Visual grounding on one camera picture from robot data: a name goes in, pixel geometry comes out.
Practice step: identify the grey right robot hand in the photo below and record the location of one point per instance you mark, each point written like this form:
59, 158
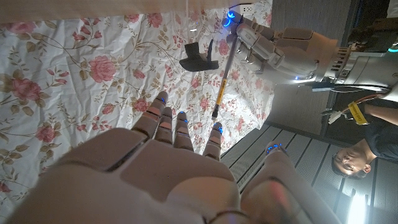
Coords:
155, 186

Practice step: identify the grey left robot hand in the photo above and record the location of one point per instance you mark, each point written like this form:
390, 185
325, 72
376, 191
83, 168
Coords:
289, 56

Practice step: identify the black mechanical pencil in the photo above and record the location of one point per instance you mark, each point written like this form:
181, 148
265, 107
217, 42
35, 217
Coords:
222, 90

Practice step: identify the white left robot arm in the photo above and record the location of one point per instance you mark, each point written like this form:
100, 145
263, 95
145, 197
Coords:
367, 68

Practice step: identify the white power strip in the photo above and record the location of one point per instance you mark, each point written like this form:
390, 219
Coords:
247, 8

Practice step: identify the clear spray bottle black nozzle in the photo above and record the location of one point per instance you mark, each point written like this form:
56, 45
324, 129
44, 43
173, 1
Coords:
196, 60

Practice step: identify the person in dark shirt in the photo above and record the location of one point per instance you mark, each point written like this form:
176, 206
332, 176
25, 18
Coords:
351, 161

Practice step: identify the floral backdrop cloth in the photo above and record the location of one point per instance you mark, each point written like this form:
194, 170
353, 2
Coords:
77, 77

